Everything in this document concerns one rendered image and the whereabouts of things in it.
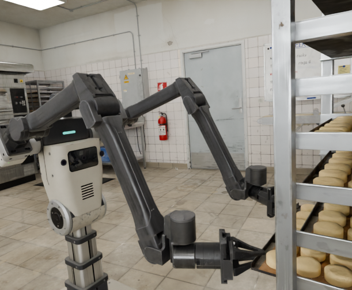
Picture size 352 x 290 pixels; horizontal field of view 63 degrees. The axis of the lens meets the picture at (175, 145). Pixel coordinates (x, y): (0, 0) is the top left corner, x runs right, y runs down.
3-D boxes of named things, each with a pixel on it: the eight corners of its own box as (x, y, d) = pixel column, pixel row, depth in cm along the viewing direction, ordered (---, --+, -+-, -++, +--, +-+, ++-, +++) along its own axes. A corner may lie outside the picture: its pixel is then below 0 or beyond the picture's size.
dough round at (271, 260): (292, 260, 62) (292, 251, 62) (289, 273, 58) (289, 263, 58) (268, 255, 65) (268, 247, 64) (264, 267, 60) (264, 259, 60)
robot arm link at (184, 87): (197, 71, 114) (184, 71, 106) (209, 103, 114) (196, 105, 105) (124, 110, 140) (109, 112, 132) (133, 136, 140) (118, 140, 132)
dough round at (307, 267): (302, 261, 62) (302, 252, 61) (325, 271, 58) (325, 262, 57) (288, 270, 59) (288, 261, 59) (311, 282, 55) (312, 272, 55)
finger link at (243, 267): (262, 260, 68) (222, 259, 69) (262, 231, 67) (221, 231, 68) (268, 278, 61) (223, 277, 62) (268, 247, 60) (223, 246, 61)
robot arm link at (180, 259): (172, 259, 70) (169, 273, 64) (170, 232, 69) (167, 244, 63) (200, 259, 69) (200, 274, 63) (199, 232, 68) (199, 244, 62)
